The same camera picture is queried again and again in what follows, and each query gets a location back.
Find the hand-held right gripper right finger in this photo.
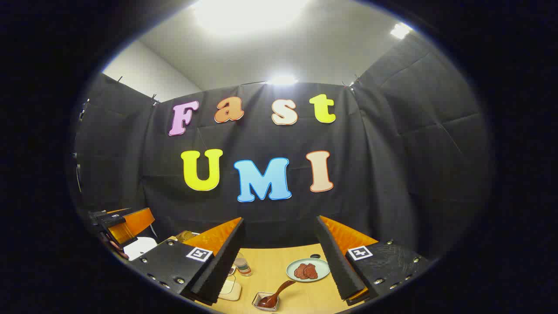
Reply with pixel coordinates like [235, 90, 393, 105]
[315, 215, 430, 306]

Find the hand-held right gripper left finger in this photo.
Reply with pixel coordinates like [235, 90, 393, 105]
[129, 217, 245, 306]

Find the white rice cooker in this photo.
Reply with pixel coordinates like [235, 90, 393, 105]
[123, 237, 158, 261]

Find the clear container of white rice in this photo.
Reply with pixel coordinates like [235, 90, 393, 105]
[218, 279, 242, 301]

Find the wire chopstick holder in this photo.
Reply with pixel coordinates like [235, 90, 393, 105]
[252, 291, 279, 311]

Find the brown wooden spoon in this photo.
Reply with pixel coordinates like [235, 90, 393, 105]
[257, 280, 296, 308]

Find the pale green plate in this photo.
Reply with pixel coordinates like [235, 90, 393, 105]
[286, 258, 330, 283]

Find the white toaster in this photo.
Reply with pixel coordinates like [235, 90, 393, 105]
[168, 231, 197, 245]

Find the black backdrop cloth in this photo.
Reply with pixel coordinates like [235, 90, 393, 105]
[72, 33, 495, 262]

